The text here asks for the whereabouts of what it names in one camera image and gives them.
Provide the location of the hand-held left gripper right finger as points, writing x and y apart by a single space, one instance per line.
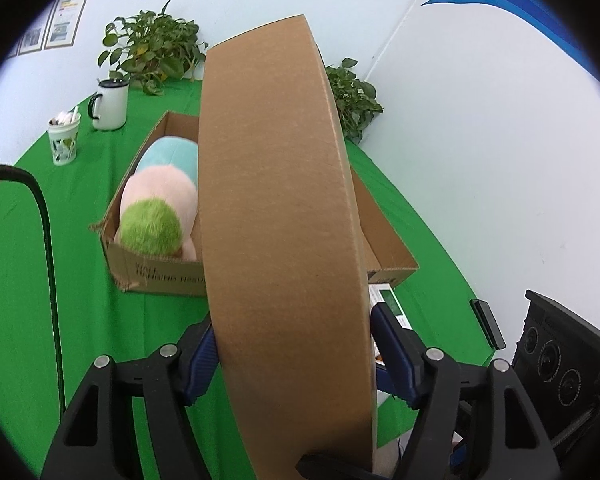
387 340

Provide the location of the large framed wall poster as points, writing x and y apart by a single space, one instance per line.
66 20

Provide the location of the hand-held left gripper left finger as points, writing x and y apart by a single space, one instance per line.
200 360

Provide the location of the green tablecloth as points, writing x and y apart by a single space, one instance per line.
40 310

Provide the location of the small framed wall picture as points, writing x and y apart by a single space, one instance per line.
32 37

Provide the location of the small potted green plant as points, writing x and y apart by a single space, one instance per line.
352 100

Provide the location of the large potted green plant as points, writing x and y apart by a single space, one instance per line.
150 47

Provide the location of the pastel plush toy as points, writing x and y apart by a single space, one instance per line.
155 195

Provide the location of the leaf-print paper cup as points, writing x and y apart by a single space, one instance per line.
64 142

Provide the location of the blue wall decal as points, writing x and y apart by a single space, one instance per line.
520 0

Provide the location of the white green printed box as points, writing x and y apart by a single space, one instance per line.
392 305

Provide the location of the long cardboard box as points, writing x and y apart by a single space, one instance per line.
280 220

